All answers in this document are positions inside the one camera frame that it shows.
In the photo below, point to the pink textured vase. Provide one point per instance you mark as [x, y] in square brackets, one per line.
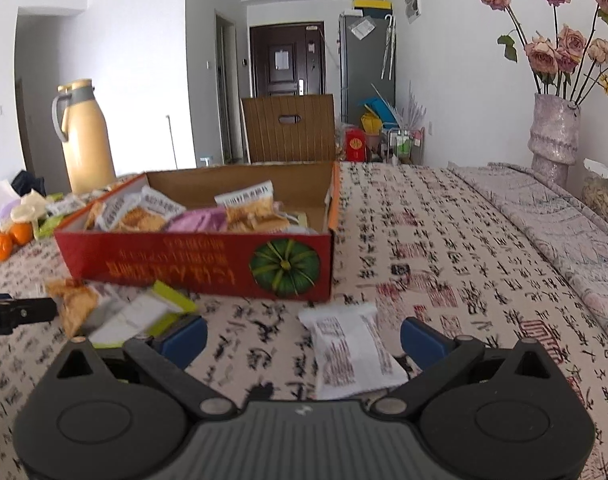
[554, 137]

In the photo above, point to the orange fruit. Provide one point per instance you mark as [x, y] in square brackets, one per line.
[6, 246]
[22, 233]

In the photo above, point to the brown wooden chair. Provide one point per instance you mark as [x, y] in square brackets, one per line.
[290, 128]

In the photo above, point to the dark entrance door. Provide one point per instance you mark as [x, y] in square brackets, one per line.
[288, 59]

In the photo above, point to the calligraphy print tablecloth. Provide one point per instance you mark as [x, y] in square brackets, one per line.
[417, 242]

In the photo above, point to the wire storage rack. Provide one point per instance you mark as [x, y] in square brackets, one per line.
[402, 147]

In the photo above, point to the grey refrigerator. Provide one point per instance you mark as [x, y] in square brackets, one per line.
[365, 68]

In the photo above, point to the pink packet in box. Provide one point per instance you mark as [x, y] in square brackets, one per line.
[199, 221]

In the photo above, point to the orange fruit middle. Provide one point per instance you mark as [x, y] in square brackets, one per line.
[22, 233]

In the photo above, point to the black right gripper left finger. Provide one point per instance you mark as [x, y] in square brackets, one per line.
[122, 413]

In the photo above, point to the green packet near oranges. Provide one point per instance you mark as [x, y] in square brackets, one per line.
[46, 227]

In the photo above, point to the orange fruit front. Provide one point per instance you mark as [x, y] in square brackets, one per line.
[6, 246]

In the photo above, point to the dried pink roses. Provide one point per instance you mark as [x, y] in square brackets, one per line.
[568, 64]

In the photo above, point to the cream thermos jug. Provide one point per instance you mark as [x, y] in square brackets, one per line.
[80, 125]

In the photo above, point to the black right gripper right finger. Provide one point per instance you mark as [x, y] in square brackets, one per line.
[478, 413]

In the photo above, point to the red gift box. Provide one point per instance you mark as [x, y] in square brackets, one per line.
[355, 145]

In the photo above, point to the green white snack packet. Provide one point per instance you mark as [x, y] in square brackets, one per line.
[149, 312]

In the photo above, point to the cookie packet on table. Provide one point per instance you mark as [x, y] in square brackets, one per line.
[75, 302]

